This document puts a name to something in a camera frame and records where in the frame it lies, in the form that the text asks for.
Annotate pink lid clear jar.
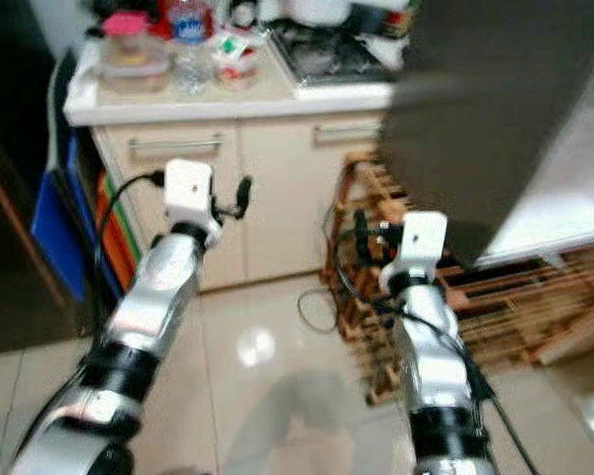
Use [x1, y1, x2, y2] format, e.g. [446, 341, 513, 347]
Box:
[102, 11, 151, 68]

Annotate dark grey fridge door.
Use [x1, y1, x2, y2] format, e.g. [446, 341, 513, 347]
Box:
[381, 0, 594, 268]

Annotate beige cabinet white counter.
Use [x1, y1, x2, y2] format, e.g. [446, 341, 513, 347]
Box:
[64, 40, 397, 293]

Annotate white green milk carton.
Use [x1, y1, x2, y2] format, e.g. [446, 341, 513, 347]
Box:
[210, 30, 263, 90]

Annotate orange board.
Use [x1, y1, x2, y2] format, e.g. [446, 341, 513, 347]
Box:
[94, 173, 130, 288]

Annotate clear plastic food container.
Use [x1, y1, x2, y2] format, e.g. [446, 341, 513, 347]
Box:
[99, 38, 171, 95]

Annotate black gas stove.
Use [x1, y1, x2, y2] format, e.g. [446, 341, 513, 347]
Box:
[267, 22, 402, 85]

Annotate wooden bottle rack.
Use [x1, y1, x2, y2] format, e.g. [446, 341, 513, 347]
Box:
[322, 148, 594, 407]

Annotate blue cap water bottle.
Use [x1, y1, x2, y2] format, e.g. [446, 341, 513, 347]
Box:
[166, 0, 217, 95]

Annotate blue board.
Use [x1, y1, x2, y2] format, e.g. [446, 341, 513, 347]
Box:
[30, 139, 90, 303]

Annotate red kitchen appliance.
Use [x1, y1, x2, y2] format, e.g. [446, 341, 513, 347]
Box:
[158, 0, 181, 33]

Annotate white pot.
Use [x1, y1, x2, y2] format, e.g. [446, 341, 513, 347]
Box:
[282, 0, 352, 28]

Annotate black tall appliance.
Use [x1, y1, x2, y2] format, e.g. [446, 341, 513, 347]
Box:
[0, 0, 100, 357]

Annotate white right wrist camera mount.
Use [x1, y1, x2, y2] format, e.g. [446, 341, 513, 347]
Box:
[381, 211, 448, 293]

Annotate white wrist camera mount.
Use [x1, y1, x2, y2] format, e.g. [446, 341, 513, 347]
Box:
[381, 211, 448, 293]
[163, 158, 219, 238]

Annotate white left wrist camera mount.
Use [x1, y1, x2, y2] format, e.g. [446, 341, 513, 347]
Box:
[163, 158, 219, 238]

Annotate metal drawer handle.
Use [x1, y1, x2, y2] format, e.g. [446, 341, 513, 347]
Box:
[129, 136, 224, 157]
[312, 121, 382, 142]

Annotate black floor cable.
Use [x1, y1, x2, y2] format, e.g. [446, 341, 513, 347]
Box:
[297, 287, 338, 335]

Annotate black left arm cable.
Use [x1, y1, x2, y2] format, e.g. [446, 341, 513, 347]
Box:
[10, 170, 167, 475]

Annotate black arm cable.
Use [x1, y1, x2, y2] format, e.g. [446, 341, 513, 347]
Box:
[337, 213, 541, 475]
[10, 170, 167, 475]

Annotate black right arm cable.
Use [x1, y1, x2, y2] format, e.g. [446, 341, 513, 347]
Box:
[337, 213, 541, 475]

